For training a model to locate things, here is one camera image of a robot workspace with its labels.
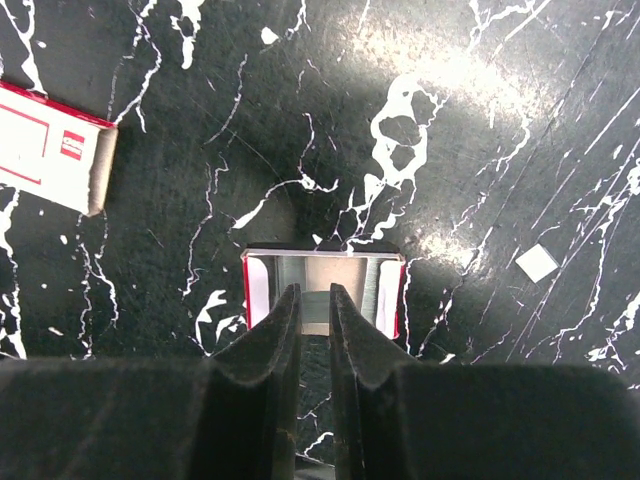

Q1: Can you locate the red white staple box sleeve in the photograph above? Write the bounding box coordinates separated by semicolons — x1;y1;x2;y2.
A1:
1;82;118;217

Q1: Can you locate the red white staple box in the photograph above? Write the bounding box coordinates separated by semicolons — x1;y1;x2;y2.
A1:
241;242;406;339

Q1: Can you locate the small silver staple strip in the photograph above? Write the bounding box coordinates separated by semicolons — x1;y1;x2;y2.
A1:
515;244;559;283

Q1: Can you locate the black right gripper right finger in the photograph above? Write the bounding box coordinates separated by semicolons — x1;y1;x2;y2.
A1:
329;284;639;479

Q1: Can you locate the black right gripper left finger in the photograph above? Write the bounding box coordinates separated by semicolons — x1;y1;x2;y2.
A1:
1;285;301;479

